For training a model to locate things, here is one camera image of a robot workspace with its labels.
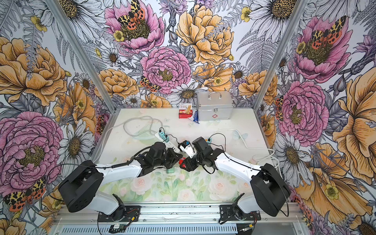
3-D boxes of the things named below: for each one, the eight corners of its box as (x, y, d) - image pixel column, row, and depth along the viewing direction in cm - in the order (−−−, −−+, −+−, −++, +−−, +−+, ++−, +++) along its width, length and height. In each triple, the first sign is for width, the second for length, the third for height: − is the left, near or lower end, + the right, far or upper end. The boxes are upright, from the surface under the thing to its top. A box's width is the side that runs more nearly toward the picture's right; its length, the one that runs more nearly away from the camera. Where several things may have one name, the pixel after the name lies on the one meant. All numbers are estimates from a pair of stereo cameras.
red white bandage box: (178, 118, 116) (178, 116, 113) (179, 105, 125) (179, 103, 123) (192, 118, 116) (192, 116, 114) (192, 105, 125) (192, 103, 123)
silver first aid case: (196, 121, 116) (197, 105, 104) (196, 105, 128) (197, 89, 115) (232, 121, 116) (237, 106, 104) (228, 105, 128) (232, 89, 115)
